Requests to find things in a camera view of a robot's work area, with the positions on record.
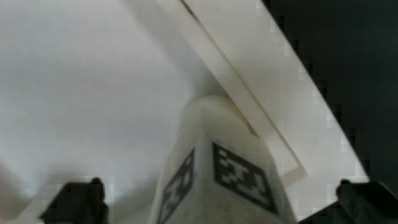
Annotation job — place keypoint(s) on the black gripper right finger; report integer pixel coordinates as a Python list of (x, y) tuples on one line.
[(367, 205)]

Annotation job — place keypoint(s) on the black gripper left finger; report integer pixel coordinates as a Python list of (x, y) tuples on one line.
[(79, 206)]

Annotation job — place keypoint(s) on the white table leg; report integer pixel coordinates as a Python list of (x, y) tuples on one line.
[(219, 186)]

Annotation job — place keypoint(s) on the white U-shaped obstacle fence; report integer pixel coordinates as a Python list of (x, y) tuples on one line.
[(242, 45)]

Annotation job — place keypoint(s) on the white square tabletop tray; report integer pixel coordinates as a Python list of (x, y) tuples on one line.
[(64, 104)]

